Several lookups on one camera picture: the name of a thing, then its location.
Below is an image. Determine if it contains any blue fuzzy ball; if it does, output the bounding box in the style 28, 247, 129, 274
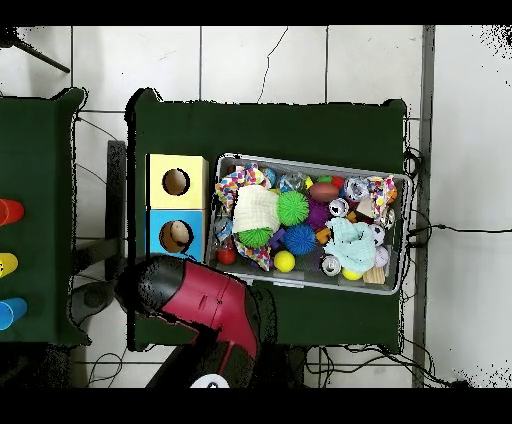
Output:
284, 223, 319, 257

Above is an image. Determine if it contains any colourful patchwork fabric toy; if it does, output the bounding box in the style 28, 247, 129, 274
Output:
213, 162, 273, 273

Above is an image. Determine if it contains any colourful polka dot fabric toy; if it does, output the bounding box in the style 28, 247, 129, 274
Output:
367, 175, 399, 213

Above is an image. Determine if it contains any wooden box with three holes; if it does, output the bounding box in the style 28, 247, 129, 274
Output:
144, 153, 211, 264

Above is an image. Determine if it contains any yellow plastic cup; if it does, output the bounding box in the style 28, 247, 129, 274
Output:
0, 252, 19, 279

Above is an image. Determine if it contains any silver drink can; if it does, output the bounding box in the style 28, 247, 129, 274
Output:
328, 197, 351, 219

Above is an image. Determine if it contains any purple spiky ball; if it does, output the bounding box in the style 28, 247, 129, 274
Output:
307, 199, 333, 233

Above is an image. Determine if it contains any red ball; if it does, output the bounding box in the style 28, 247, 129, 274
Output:
216, 246, 238, 267

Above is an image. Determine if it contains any dark green table cloth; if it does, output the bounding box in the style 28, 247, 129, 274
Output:
0, 87, 88, 345
127, 87, 409, 352

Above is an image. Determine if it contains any cream yellow waffle cloth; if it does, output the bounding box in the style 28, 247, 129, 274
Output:
231, 184, 281, 233

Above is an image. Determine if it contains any clear mesh bin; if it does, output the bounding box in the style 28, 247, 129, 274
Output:
205, 153, 413, 296

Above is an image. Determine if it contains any green spiky ball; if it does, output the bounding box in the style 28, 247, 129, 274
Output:
236, 227, 274, 249

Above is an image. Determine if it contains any black equipment stand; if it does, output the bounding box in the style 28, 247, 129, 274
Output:
70, 139, 129, 321

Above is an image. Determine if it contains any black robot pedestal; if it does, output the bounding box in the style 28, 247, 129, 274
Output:
271, 343, 309, 389

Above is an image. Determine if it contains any blue plastic cup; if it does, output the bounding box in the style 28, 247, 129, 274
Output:
0, 297, 29, 331

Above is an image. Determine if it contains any clear plastic ball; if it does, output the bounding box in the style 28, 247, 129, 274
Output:
343, 176, 371, 202

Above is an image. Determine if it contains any pale wooden cube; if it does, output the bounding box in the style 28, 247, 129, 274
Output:
362, 266, 387, 286

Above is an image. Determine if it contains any red plastic cup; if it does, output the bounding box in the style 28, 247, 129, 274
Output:
0, 198, 25, 227

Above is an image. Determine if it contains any brown football toy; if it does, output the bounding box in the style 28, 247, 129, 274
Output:
308, 181, 342, 205

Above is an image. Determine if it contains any black red drink can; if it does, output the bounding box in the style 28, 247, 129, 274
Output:
320, 255, 344, 278

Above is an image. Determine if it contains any black tripod leg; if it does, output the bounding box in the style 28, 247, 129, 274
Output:
0, 27, 72, 75

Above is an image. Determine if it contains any large green fuzzy ball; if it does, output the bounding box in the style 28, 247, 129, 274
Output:
276, 191, 311, 228

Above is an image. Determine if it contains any mint green waffle cloth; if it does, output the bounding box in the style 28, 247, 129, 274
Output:
323, 216, 378, 276

